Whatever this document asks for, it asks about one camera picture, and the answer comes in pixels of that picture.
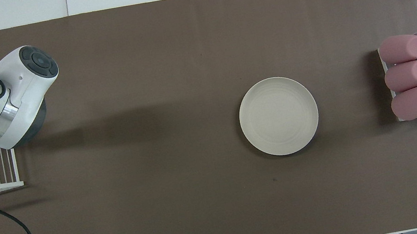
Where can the cream round plate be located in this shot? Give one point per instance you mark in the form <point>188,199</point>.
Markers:
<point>279,116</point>

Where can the pink plastic cup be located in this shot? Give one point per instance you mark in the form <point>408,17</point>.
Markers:
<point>416,102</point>
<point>400,49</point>
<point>407,76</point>

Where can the brown table mat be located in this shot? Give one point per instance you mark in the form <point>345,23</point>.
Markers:
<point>163,78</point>

